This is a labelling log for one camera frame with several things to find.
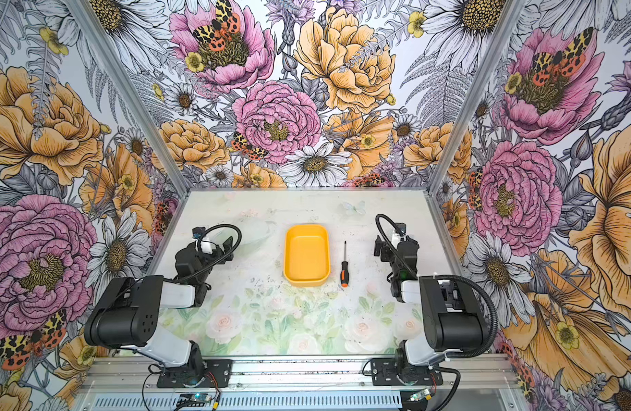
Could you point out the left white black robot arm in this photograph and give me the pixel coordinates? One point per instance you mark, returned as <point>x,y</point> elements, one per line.
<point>127,316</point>

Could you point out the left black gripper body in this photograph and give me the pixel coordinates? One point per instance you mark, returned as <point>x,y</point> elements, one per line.
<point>210,259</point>

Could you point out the left green circuit board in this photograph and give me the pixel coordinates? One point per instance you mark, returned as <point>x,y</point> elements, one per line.
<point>197,400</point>

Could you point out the right green circuit board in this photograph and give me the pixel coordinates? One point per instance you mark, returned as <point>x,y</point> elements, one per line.
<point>422,395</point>

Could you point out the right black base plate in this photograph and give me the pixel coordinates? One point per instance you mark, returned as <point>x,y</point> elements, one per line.
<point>391,372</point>

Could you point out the orange black handled screwdriver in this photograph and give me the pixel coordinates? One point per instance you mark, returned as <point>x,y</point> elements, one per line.
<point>344,272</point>

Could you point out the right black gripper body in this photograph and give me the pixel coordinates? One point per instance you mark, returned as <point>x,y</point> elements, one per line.
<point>387,255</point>

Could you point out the white vented cable duct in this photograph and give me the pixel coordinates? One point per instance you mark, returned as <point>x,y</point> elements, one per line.
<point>298,400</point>

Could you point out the aluminium front rail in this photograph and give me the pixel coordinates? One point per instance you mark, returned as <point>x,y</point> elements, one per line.
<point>130,374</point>

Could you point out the green circuit board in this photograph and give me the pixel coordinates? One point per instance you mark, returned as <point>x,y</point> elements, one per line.
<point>422,395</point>
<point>197,400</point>

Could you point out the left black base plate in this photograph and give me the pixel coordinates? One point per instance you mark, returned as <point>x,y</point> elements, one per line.
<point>210,374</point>

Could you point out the yellow plastic bin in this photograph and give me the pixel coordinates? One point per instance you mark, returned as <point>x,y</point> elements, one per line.
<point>307,261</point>

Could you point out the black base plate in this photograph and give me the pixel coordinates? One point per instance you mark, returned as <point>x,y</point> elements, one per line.
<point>391,372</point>
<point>210,374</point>

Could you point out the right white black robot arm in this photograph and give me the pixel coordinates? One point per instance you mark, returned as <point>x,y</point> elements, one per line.
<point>458,320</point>

